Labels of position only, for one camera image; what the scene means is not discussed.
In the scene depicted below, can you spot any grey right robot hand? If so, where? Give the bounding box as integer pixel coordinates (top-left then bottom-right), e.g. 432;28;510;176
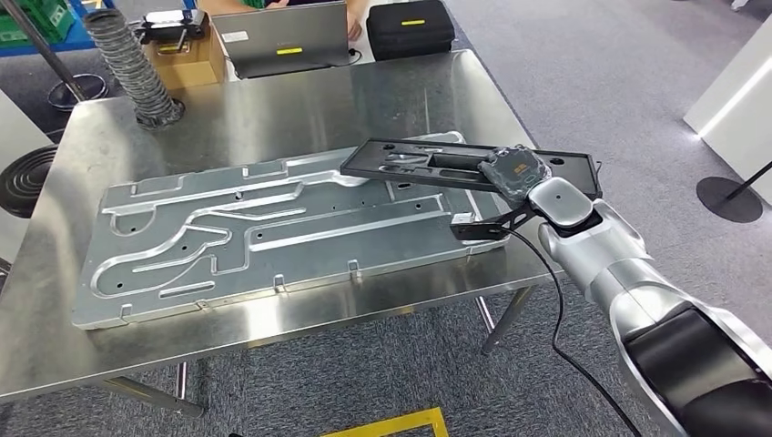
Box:
478;144;553;205

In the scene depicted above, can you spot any person's hand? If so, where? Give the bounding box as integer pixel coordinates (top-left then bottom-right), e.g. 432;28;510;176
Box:
344;0;371;42

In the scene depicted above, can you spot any black plastic panel part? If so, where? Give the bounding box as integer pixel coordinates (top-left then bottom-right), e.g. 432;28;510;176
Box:
339;137;604;202

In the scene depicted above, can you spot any stainless steel workbench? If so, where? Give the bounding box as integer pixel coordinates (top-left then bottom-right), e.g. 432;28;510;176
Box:
0;49;565;419

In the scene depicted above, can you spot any black zip case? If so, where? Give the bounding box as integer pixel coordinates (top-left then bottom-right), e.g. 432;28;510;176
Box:
366;0;456;62

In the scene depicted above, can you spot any grey laptop with yellow sticker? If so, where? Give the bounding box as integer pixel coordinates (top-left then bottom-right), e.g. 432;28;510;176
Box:
210;1;353;81

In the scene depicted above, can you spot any brown cardboard box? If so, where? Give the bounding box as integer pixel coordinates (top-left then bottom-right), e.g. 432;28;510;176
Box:
141;26;228;93

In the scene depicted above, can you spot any black and white device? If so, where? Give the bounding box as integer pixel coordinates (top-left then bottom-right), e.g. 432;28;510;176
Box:
132;8;211;46

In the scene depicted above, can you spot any grey stanchion with round base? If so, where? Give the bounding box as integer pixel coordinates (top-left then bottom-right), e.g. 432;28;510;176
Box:
696;159;772;225
0;0;111;114

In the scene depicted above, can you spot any machined aluminium fixture plate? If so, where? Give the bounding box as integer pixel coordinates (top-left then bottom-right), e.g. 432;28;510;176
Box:
71;131;511;330

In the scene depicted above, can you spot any yellow floor tape square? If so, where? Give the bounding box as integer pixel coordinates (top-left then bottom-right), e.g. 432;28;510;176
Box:
320;407;452;437

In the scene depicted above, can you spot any green plastic crate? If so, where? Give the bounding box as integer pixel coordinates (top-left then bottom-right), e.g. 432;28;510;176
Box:
0;0;77;49

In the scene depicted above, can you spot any white steel-legged table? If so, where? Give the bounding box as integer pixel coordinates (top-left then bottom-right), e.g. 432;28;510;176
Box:
0;88;56;267

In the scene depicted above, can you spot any black round stool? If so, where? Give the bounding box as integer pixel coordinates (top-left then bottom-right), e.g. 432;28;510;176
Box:
0;144;60;219

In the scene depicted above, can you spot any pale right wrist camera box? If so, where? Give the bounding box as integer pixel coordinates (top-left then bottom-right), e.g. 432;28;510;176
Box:
450;201;539;244

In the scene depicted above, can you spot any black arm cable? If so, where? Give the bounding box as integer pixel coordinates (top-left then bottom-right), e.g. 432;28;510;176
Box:
500;226;644;437

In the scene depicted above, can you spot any grey corrugated hose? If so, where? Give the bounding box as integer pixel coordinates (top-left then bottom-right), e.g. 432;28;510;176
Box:
83;8;187;131

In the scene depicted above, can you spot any white wall panel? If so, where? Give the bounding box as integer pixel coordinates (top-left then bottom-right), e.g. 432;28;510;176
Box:
682;15;772;207

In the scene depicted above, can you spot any blue metal frame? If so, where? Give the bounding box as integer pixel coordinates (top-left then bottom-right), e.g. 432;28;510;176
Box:
0;0;117;59

